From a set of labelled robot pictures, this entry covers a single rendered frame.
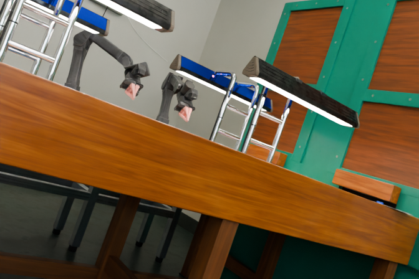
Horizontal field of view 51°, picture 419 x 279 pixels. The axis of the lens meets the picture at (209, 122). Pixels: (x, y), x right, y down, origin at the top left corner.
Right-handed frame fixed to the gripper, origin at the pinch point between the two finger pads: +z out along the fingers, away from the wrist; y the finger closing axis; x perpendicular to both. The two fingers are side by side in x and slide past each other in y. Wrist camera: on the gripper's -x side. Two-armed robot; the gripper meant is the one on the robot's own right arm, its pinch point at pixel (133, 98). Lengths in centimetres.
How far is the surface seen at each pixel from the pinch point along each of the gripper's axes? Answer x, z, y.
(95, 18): -31.2, 0.9, -36.5
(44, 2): -30, 4, -57
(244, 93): -30, 3, 47
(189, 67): -30.3, 3.3, 11.2
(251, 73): -63, 47, 5
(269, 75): -66, 47, 11
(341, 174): -43, 55, 77
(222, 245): -42, 104, -8
